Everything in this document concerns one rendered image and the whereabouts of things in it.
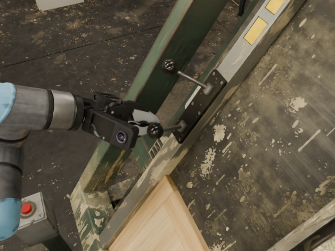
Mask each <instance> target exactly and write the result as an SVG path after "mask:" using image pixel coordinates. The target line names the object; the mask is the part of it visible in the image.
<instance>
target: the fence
mask: <svg viewBox="0 0 335 251"><path fill-rule="evenodd" d="M269 2H270V0H266V1H265V2H264V3H263V5H262V6H261V8H260V9H259V10H258V12H257V13H256V15H255V16H254V18H253V19H252V20H251V22H250V23H249V25H248V26H247V27H246V29H245V30H244V32H243V33H242V34H241V36H240V37H239V39H238V40H237V42H236V43H235V44H234V46H233V47H232V49H231V50H230V51H229V53H228V54H227V56H226V57H225V59H224V60H223V61H222V63H221V64H220V66H219V67H218V68H217V71H218V72H219V73H220V74H221V75H222V76H223V77H224V79H225V80H226V81H227V84H226V86H225V87H224V88H223V90H222V91H221V92H220V94H219V95H218V96H217V98H216V99H215V100H214V102H213V103H212V104H211V106H210V107H209V108H208V110H207V111H206V112H205V114H204V115H203V116H202V118H201V119H200V120H199V122H198V123H197V124H196V126H195V127H194V128H193V130H192V131H191V132H190V134H189V135H188V136H187V138H186V139H185V140H184V142H183V143H182V144H180V143H178V142H177V140H176V138H175V137H174V135H173V133H171V135H170V136H169V138H168V139H167V141H166V142H165V143H164V145H163V146H162V148H161V149H160V150H159V152H158V153H157V155H156V156H155V158H154V159H153V160H152V162H151V163H150V165H149V166H148V167H147V169H146V170H145V172H144V173H143V174H142V176H141V177H140V179H139V180H138V182H137V183H136V184H135V186H134V187H133V189H132V190H131V191H130V193H129V194H128V196H127V197H126V199H125V200H124V201H123V203H122V204H121V206H120V207H119V208H118V210H117V211H116V213H115V214H114V215H113V217H112V218H111V220H110V221H109V223H108V224H107V225H106V227H105V228H104V230H103V231H102V232H101V234H100V235H99V240H100V244H101V247H102V250H105V249H108V248H109V247H110V246H111V244H112V243H113V242H114V240H115V239H116V238H117V236H118V235H119V234H120V233H121V231H122V230H123V229H124V227H125V226H126V225H127V223H128V222H129V221H130V220H131V218H132V217H133V216H134V214H135V213H136V212H137V210H138V209H139V208H140V206H141V205H142V204H143V203H144V202H145V200H146V199H147V198H148V196H149V195H150V194H151V193H152V191H153V190H154V189H155V187H156V186H157V185H158V183H159V182H160V181H161V179H162V178H163V177H164V176H165V175H170V174H171V172H172V171H173V170H174V168H175V167H176V166H177V165H178V163H179V162H180V161H181V159H182V158H183V157H184V156H185V154H186V153H187V152H188V151H189V149H190V148H191V147H192V145H193V144H194V143H195V142H196V140H197V139H198V138H199V136H200V135H201V134H202V133H203V131H204V130H205V129H206V127H207V126H208V125H209V124H210V122H211V121H212V120H213V118H214V117H215V116H216V115H217V113H218V112H219V111H220V109H221V108H222V107H223V106H224V104H225V103H226V102H227V100H228V99H229V98H230V97H231V95H232V94H233V93H234V92H235V90H236V89H237V88H238V86H239V85H240V84H241V83H242V81H243V80H244V79H245V77H246V76H247V75H248V74H249V72H250V71H251V70H252V68H253V67H254V66H255V65H256V63H257V62H258V61H259V59H260V58H261V57H262V56H263V54H264V53H265V52H266V50H267V49H268V48H269V47H270V45H271V44H272V43H273V41H274V40H275V39H276V38H277V36H278V35H279V34H280V32H281V31H282V30H283V29H284V27H285V26H286V25H287V24H288V22H289V21H290V20H291V18H292V17H293V16H294V15H295V13H296V12H297V11H298V9H299V8H300V7H301V6H302V4H303V3H304V2H305V0H285V1H284V3H283V4H282V5H281V7H280V8H279V9H278V11H277V12H276V13H275V14H273V13H271V12H270V11H269V10H267V9H266V6H267V5H268V3H269ZM258 17H260V18H262V19H263V20H264V21H265V22H267V26H266V27H265V28H264V30H263V31H262V32H261V34H260V35H259V36H258V38H257V39H256V40H255V42H254V43H253V44H252V45H251V44H250V43H249V42H248V41H247V40H246V39H245V38H244V37H245V35H246V34H247V32H248V31H249V30H250V28H251V27H252V25H253V24H254V23H255V21H256V20H257V18H258Z"/></svg>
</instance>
